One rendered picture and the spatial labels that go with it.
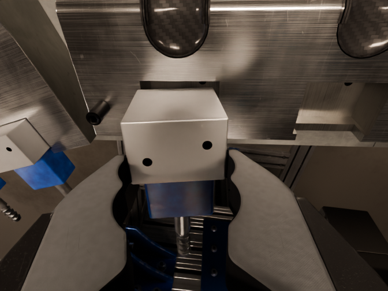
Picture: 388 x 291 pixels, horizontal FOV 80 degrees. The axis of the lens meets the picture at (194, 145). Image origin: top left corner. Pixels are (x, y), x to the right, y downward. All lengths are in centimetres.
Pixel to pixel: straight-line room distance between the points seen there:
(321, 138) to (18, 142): 32
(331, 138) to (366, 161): 128
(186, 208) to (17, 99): 18
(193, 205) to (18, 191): 197
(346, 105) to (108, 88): 18
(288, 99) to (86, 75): 13
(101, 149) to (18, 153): 121
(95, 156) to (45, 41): 128
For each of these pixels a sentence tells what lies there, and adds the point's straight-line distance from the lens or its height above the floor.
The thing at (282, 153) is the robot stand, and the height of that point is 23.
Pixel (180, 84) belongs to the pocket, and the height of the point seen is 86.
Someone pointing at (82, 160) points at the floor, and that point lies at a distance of 158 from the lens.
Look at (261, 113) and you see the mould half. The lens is 17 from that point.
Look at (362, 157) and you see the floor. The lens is 156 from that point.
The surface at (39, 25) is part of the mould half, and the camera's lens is 27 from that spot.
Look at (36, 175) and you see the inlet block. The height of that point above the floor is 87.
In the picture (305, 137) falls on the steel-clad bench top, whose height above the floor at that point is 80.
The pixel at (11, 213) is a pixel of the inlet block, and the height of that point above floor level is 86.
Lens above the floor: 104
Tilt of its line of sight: 53 degrees down
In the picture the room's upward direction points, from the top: 173 degrees counter-clockwise
